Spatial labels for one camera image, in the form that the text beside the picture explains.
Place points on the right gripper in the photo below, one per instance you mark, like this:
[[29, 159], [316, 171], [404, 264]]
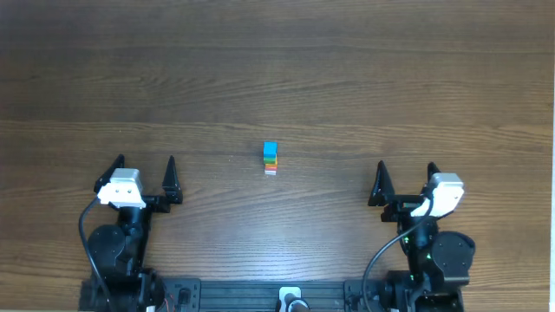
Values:
[[403, 206]]

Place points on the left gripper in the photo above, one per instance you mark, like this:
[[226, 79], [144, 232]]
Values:
[[158, 203]]

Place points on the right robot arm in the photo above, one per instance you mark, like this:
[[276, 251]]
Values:
[[451, 255]]

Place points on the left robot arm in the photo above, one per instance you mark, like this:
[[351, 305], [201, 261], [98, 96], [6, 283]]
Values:
[[117, 247]]

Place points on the white cube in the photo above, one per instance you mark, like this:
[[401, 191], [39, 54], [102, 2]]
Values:
[[270, 172]]

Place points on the green cube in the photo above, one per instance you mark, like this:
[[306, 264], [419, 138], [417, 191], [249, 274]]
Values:
[[270, 160]]

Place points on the blue cube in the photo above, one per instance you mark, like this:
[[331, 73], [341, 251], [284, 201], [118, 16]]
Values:
[[270, 149]]

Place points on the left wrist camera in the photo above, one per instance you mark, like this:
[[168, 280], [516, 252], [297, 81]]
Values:
[[123, 190]]

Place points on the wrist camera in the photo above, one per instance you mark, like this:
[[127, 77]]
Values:
[[442, 193], [123, 190]]

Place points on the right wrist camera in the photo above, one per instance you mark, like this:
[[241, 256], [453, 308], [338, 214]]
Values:
[[442, 193]]

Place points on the mounting rail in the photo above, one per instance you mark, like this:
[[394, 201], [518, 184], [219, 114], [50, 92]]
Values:
[[243, 297]]

